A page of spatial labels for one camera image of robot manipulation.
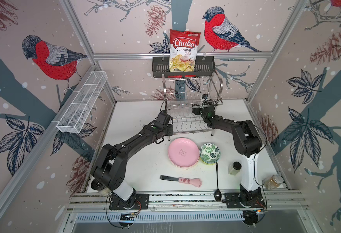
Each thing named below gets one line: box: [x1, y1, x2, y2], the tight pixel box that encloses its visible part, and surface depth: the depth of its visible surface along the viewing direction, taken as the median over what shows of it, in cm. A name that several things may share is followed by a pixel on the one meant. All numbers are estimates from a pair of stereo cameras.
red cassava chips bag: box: [169, 29, 202, 72], surface depth 86 cm
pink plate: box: [167, 137, 200, 169], surface depth 90 cm
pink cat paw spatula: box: [159, 175, 202, 188], surface depth 81 cm
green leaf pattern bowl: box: [199, 143, 222, 164], surface depth 87 cm
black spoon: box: [213, 162, 222, 202], surface depth 77 cm
